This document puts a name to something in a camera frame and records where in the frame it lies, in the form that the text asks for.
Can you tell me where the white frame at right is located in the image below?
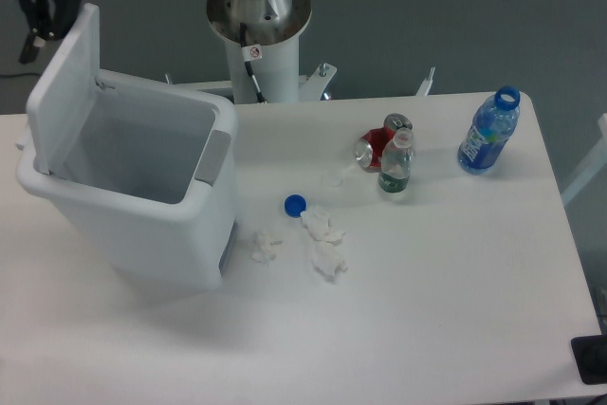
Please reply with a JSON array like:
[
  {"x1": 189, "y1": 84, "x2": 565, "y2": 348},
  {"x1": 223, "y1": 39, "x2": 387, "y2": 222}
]
[{"x1": 561, "y1": 114, "x2": 606, "y2": 207}]

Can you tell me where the white trash can body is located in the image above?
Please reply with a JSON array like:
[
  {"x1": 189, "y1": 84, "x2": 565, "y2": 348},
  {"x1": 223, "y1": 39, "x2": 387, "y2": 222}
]
[{"x1": 16, "y1": 70, "x2": 238, "y2": 290}]

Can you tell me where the clear white bottle cap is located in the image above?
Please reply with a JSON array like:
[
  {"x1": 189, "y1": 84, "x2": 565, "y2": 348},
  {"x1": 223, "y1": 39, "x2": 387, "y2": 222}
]
[{"x1": 322, "y1": 173, "x2": 342, "y2": 188}]

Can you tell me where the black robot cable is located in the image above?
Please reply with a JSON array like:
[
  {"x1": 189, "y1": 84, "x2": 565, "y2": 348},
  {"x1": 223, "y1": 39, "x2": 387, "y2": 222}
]
[{"x1": 239, "y1": 20, "x2": 267, "y2": 103}]

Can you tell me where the small crumpled white tissue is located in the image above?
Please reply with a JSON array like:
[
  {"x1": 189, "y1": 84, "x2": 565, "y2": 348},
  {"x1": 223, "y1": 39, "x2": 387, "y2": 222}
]
[{"x1": 250, "y1": 230, "x2": 284, "y2": 264}]

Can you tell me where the black device at edge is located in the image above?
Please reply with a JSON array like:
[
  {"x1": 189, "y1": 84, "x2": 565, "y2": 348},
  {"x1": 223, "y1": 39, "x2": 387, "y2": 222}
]
[{"x1": 571, "y1": 335, "x2": 606, "y2": 385}]

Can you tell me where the lower crumpled white tissue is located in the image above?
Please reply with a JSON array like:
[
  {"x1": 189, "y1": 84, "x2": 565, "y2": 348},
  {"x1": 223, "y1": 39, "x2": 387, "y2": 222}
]
[{"x1": 311, "y1": 241, "x2": 348, "y2": 283}]

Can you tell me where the white trash can lid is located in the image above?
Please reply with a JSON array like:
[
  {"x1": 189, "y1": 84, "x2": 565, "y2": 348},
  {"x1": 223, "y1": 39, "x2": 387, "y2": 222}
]
[{"x1": 27, "y1": 4, "x2": 100, "y2": 175}]

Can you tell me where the upper crumpled white tissue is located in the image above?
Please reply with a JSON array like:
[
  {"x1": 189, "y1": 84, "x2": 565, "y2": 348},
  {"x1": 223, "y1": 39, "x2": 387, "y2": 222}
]
[{"x1": 301, "y1": 205, "x2": 345, "y2": 244}]

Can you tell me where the blue plastic drink bottle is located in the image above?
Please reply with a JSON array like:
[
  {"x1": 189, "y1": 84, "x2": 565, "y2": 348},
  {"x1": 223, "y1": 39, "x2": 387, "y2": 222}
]
[{"x1": 457, "y1": 85, "x2": 521, "y2": 175}]

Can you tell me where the small clear green-label bottle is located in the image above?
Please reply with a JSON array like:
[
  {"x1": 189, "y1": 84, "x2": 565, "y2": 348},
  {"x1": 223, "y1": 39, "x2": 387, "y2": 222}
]
[{"x1": 378, "y1": 127, "x2": 414, "y2": 193}]

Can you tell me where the blue bottle cap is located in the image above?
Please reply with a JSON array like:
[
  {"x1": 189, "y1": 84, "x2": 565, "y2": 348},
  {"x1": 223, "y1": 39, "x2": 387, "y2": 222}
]
[{"x1": 284, "y1": 193, "x2": 307, "y2": 218}]

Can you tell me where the crushed red soda can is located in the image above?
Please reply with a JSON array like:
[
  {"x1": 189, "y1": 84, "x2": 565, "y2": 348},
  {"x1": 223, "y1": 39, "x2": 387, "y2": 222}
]
[{"x1": 354, "y1": 113, "x2": 413, "y2": 172}]

